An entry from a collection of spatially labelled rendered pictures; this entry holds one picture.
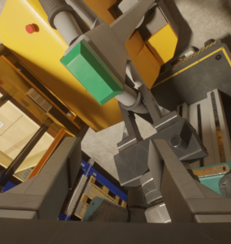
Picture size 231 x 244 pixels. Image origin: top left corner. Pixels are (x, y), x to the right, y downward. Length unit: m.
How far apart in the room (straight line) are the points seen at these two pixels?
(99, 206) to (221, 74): 1.19
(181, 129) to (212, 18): 1.45
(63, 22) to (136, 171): 0.23
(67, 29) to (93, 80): 0.08
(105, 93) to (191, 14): 1.45
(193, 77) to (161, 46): 0.35
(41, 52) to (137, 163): 0.82
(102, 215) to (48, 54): 0.79
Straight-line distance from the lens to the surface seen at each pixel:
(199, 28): 1.66
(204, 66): 1.43
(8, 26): 1.05
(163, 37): 1.32
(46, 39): 0.94
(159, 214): 0.23
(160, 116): 0.29
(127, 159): 0.28
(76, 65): 0.22
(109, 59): 0.27
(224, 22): 1.68
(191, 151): 0.24
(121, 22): 0.57
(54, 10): 0.28
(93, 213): 0.82
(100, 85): 0.22
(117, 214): 0.84
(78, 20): 0.35
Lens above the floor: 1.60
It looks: 43 degrees down
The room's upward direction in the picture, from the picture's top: 157 degrees counter-clockwise
